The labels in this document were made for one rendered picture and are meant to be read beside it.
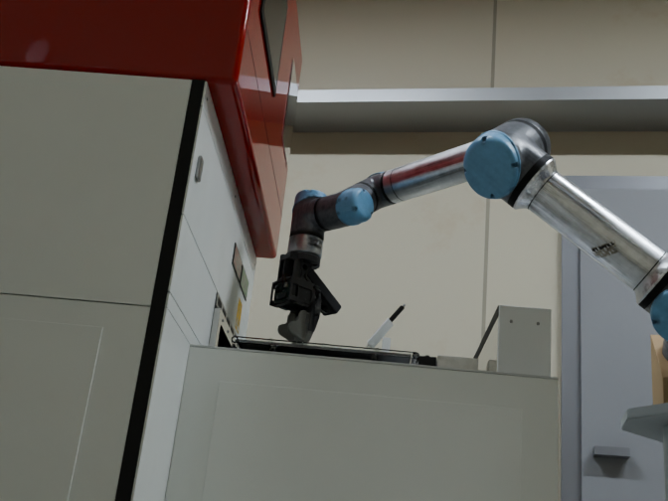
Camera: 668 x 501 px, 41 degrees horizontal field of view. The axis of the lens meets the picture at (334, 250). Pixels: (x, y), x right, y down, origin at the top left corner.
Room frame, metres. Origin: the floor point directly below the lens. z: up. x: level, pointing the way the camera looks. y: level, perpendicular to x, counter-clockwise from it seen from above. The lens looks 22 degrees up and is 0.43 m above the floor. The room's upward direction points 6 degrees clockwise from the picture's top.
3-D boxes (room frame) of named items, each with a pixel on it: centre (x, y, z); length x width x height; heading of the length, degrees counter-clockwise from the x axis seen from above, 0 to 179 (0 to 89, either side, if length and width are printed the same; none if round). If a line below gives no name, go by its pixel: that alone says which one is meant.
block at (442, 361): (1.71, -0.27, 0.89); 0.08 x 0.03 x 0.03; 87
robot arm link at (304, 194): (1.79, 0.06, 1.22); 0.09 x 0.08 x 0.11; 48
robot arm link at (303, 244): (1.79, 0.06, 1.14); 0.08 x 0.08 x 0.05
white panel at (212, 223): (1.69, 0.23, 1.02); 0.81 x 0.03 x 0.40; 177
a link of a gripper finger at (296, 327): (1.78, 0.06, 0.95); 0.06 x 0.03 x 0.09; 127
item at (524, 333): (1.78, -0.37, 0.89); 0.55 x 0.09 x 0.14; 177
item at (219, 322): (1.86, 0.20, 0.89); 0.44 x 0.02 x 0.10; 177
